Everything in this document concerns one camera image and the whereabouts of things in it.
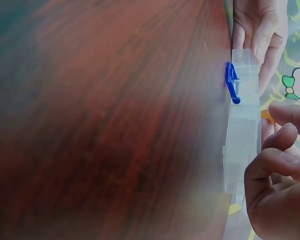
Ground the person's right hand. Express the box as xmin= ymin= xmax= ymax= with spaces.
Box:
xmin=244 ymin=103 xmax=300 ymax=240

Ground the person's left hand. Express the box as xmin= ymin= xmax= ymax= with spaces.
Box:
xmin=232 ymin=0 xmax=289 ymax=97

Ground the clear plastic box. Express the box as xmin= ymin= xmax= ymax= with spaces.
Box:
xmin=222 ymin=48 xmax=262 ymax=195

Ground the blue plastic clip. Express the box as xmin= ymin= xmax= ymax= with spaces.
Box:
xmin=225 ymin=61 xmax=241 ymax=105

